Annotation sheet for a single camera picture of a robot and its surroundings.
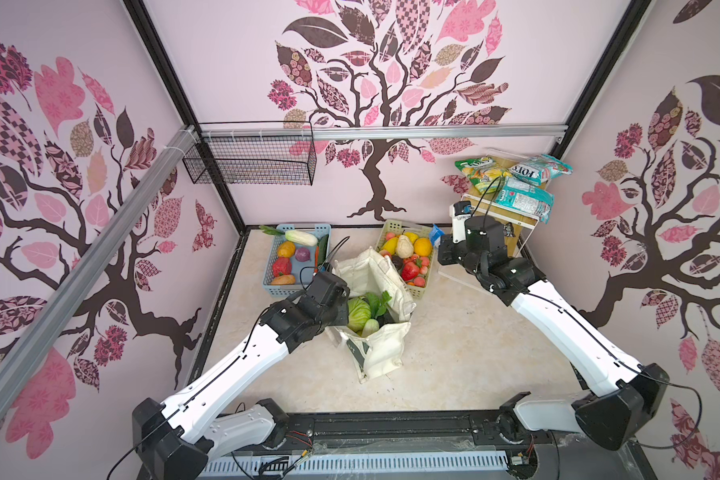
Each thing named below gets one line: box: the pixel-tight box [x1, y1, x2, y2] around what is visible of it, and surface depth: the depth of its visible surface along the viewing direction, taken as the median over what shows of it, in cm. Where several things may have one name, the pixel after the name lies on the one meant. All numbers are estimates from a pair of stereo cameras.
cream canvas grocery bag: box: [325, 246, 417, 384], surface depth 81 cm
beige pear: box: [396, 229, 414, 259], surface depth 106 cm
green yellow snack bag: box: [454, 156, 512, 194], surface depth 87 cm
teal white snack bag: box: [509, 154, 574, 185], surface depth 85 cm
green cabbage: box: [347, 292, 381, 337], surface depth 85 cm
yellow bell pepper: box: [277, 241, 297, 258], surface depth 109 cm
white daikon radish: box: [361, 290, 392, 338], surface depth 85 cm
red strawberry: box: [401, 261, 419, 281], surface depth 105 cm
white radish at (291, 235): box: [259, 225, 319, 246], surface depth 112 cm
